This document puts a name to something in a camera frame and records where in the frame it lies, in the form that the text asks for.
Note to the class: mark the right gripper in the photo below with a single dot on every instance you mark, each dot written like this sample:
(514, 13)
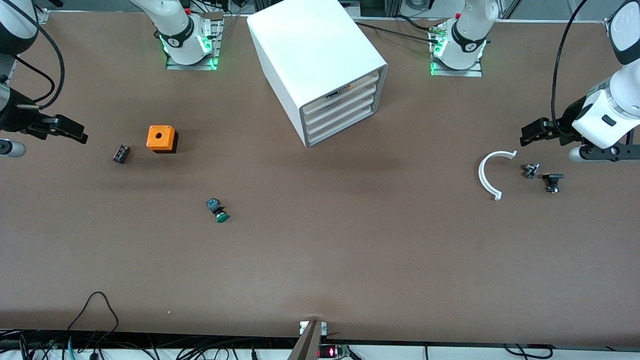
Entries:
(14, 118)

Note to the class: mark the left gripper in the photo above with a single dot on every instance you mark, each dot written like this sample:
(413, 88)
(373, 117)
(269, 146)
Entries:
(566, 121)

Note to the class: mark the green push button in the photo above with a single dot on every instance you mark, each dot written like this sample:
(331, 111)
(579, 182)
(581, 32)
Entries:
(218, 211)

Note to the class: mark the plain white drawer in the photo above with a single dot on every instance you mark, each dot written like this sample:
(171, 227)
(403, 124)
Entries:
(345, 104)
(345, 124)
(345, 114)

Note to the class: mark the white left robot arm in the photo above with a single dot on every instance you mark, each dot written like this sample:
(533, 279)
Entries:
(467, 40)

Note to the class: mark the black button component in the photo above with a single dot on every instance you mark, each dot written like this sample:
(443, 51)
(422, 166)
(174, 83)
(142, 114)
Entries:
(553, 179)

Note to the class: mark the labelled white drawer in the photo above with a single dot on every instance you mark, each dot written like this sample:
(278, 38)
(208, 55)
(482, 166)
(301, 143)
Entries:
(350, 89)

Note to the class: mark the white drawer cabinet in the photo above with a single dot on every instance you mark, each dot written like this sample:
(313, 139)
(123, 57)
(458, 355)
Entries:
(310, 50)

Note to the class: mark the small black silver component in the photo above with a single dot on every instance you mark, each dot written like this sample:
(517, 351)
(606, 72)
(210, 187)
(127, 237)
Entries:
(530, 171)

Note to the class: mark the small black terminal block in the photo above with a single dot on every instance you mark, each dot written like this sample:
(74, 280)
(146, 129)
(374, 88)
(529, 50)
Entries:
(121, 154)

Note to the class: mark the white curved plastic arc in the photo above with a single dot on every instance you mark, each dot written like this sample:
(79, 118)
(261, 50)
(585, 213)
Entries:
(483, 176)

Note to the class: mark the orange box with hole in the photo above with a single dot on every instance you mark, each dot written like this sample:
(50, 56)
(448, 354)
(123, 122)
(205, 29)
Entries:
(160, 137)

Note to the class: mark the red lit electronic device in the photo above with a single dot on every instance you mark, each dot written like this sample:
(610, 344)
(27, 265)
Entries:
(332, 351)

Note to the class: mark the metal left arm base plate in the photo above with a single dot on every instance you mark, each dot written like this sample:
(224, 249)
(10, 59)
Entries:
(457, 72)

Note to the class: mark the aluminium frame corner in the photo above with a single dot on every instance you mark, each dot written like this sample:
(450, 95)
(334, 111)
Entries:
(42, 15)

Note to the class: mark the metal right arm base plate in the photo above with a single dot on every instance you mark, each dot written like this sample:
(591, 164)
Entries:
(191, 66)

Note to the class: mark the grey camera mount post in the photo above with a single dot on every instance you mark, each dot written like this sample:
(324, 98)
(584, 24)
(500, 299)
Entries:
(306, 345)

